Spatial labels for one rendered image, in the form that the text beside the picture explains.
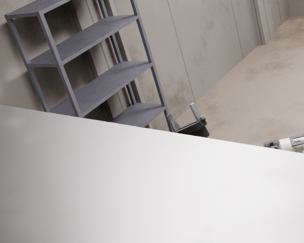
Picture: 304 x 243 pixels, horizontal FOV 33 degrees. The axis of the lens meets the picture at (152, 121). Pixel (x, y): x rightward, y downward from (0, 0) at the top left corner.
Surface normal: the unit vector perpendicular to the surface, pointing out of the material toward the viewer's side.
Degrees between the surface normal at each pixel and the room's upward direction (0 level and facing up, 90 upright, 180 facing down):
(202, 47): 90
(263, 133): 0
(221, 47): 90
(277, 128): 0
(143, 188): 0
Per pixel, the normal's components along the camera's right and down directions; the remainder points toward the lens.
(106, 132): -0.27, -0.86
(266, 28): 0.77, 0.07
